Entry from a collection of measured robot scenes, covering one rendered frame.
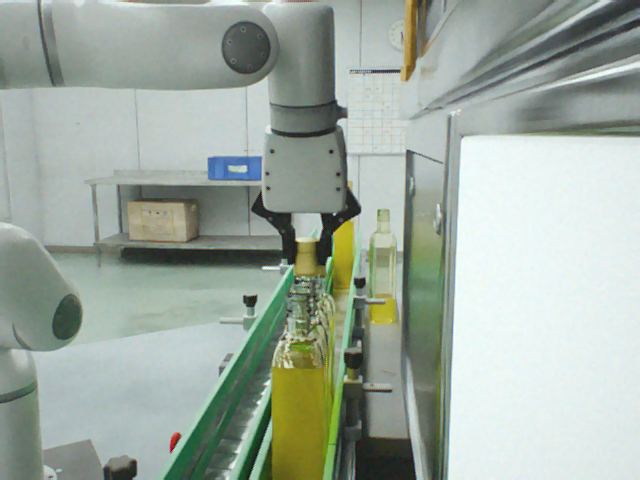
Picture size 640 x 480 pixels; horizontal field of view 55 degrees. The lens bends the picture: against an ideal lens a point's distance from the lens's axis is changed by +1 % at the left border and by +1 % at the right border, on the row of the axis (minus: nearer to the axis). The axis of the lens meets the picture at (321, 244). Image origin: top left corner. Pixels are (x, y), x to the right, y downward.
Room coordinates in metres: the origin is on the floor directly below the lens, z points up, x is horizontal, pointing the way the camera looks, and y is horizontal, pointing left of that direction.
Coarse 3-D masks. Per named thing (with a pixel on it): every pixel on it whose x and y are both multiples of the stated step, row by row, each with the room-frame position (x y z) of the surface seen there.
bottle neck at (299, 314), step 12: (300, 288) 0.64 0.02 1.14; (288, 300) 0.62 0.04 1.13; (300, 300) 0.61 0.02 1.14; (312, 300) 0.62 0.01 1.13; (288, 312) 0.62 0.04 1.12; (300, 312) 0.61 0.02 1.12; (312, 312) 0.63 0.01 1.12; (288, 324) 0.62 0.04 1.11; (300, 324) 0.61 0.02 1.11; (300, 336) 0.61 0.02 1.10
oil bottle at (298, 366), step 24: (288, 336) 0.62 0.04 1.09; (312, 336) 0.62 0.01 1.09; (288, 360) 0.60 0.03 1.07; (312, 360) 0.60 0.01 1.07; (288, 384) 0.60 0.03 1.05; (312, 384) 0.60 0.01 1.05; (288, 408) 0.60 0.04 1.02; (312, 408) 0.60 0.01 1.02; (288, 432) 0.60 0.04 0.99; (312, 432) 0.60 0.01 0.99; (288, 456) 0.60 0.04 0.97; (312, 456) 0.60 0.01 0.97
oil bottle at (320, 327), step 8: (320, 320) 0.69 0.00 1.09; (312, 328) 0.66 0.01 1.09; (320, 328) 0.67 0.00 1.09; (328, 328) 0.69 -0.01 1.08; (328, 336) 0.68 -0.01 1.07; (328, 344) 0.67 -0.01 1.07; (328, 352) 0.67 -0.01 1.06; (328, 360) 0.67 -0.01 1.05; (328, 368) 0.67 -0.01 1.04; (328, 376) 0.67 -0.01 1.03; (328, 384) 0.67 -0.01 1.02; (328, 392) 0.67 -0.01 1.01; (328, 400) 0.67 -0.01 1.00; (328, 408) 0.67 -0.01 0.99; (328, 416) 0.67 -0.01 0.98; (328, 424) 0.67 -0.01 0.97; (328, 432) 0.67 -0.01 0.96
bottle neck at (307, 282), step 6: (306, 276) 0.70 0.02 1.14; (294, 282) 0.68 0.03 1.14; (300, 282) 0.67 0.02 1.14; (306, 282) 0.67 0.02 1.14; (312, 282) 0.67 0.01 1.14; (312, 288) 0.67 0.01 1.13; (312, 294) 0.67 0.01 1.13; (318, 294) 0.68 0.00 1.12; (318, 300) 0.68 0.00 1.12; (312, 306) 0.67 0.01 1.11; (312, 318) 0.67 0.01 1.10; (318, 318) 0.68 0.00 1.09
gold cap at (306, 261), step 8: (296, 240) 0.74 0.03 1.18; (304, 240) 0.73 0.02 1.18; (312, 240) 0.73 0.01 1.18; (296, 248) 0.73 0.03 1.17; (304, 248) 0.73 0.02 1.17; (312, 248) 0.73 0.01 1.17; (296, 256) 0.73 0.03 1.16; (304, 256) 0.73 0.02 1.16; (312, 256) 0.73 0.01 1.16; (296, 264) 0.73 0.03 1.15; (304, 264) 0.73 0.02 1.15; (312, 264) 0.73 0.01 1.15; (320, 264) 0.74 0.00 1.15; (296, 272) 0.73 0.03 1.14; (304, 272) 0.73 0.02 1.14; (312, 272) 0.73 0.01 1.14; (320, 272) 0.74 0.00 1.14
